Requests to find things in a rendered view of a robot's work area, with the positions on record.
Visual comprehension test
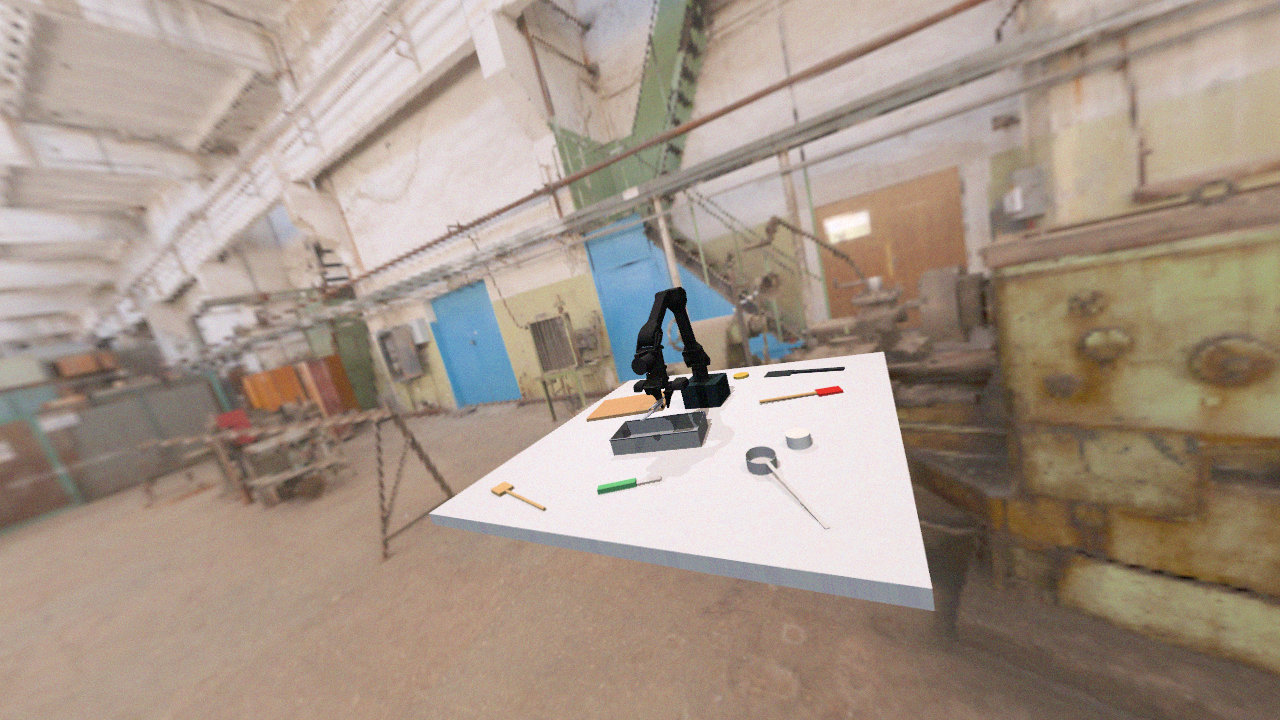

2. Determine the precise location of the grey long-handled saucepan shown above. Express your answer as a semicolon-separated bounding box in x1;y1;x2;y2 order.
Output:
745;446;831;530

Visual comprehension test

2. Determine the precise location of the light wooden board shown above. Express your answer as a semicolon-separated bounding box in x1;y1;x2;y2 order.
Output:
586;395;657;421

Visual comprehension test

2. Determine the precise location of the short grey cylinder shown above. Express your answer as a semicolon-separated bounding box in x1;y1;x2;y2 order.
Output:
785;428;812;450

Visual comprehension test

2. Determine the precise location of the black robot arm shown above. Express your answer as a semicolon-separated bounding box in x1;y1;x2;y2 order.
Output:
631;287;712;395

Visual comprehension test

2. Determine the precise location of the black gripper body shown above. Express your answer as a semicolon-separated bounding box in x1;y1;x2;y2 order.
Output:
634;364;689;393

